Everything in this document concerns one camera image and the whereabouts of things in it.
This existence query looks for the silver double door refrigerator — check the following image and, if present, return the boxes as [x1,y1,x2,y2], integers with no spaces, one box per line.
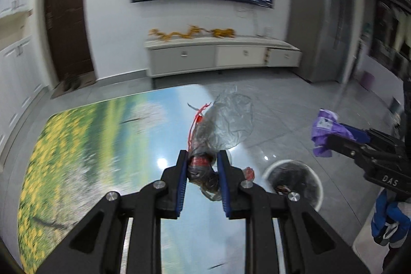
[286,0,354,83]

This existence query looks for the golden dragon ornament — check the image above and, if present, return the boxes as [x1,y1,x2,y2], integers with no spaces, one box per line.
[148,25,236,41]

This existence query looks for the dark brown entrance door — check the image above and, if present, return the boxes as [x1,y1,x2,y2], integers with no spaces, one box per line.
[44,0,94,81]

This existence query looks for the white tv cabinet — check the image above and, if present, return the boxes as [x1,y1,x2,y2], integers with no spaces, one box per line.
[145,36,302,78]

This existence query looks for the black bin liner bag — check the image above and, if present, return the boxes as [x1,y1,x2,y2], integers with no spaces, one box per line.
[268,164,319,207]

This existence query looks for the purple wrapper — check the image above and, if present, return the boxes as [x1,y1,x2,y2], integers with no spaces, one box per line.
[311,108,354,158]

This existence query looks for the landscape print table mat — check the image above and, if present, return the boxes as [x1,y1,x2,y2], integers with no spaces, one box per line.
[17,85,245,273]

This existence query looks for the brown door mat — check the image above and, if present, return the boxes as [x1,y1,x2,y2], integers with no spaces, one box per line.
[51,72,96,99]

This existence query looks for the white round trash bin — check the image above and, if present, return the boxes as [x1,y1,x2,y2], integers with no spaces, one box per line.
[262,159,324,214]

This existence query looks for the clear plastic bag trash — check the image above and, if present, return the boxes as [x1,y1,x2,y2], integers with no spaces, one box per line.
[187,86,254,202]

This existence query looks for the white shoe cabinet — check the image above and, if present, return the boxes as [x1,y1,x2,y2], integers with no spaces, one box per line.
[1,6,44,165]

